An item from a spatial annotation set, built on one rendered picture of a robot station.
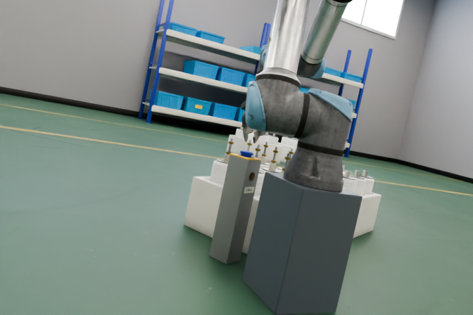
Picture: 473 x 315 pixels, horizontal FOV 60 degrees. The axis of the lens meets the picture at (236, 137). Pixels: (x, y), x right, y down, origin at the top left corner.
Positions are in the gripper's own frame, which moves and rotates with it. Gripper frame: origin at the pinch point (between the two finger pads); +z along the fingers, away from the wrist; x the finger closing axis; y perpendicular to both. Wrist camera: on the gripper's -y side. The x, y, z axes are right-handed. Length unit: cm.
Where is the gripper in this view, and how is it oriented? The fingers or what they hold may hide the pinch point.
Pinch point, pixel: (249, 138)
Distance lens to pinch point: 156.1
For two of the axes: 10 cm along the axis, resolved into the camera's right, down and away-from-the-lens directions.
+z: -2.0, 9.8, 0.7
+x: 8.5, 1.4, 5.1
